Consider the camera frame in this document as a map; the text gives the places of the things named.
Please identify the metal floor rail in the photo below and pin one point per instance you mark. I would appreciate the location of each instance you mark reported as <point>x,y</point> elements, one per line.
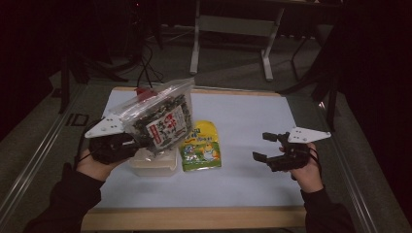
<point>353,194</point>
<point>32,161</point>

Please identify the person's left hand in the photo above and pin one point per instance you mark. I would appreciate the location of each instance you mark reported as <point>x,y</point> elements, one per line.
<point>94,168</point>

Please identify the clear bag of dried seaweed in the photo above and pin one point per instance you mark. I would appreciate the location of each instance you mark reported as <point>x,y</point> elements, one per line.
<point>162,119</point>

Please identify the black rectangular floor frame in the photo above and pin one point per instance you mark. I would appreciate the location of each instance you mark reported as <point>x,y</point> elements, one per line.
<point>69,119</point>

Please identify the white table mat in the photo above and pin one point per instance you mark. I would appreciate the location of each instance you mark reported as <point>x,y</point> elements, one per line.
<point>246,181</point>

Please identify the small red object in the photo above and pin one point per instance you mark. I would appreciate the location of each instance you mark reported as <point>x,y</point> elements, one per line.
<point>145,93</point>

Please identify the person's right hand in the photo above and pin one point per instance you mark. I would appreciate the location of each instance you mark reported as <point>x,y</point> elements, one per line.
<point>309,176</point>

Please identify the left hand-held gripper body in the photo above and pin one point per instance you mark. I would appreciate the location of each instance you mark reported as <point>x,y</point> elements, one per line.
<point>107,149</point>

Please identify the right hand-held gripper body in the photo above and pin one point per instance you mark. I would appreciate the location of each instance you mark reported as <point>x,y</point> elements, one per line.
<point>291,158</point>

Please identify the yellow snack packet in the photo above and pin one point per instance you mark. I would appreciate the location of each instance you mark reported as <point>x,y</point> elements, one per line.
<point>200,149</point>

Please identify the dark chair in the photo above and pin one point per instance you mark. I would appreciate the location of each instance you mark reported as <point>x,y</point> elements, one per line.
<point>322,34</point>

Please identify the clear plastic container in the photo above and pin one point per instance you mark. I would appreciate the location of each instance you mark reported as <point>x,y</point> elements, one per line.
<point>152,166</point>

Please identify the white metal-frame desk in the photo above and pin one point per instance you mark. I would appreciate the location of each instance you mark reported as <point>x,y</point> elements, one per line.
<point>233,26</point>

